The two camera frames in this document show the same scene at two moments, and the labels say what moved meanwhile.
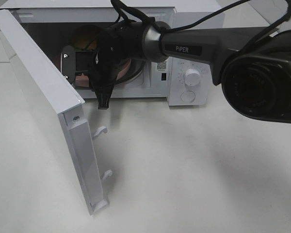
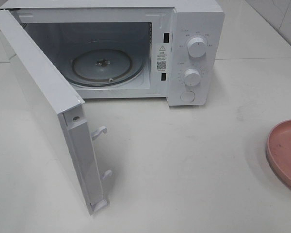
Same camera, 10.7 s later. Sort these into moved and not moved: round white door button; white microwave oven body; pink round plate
Moved: pink round plate
Not moved: round white door button; white microwave oven body
